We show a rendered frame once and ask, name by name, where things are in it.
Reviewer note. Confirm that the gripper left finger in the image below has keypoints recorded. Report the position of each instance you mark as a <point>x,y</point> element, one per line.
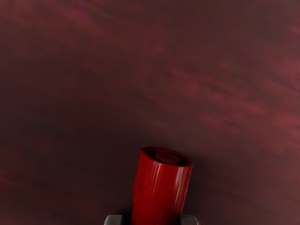
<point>113,220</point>

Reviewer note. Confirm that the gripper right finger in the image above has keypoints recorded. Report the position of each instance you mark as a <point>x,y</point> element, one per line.
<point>189,220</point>

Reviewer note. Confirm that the red cylindrical can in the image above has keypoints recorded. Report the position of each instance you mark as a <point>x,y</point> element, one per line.
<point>159,187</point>

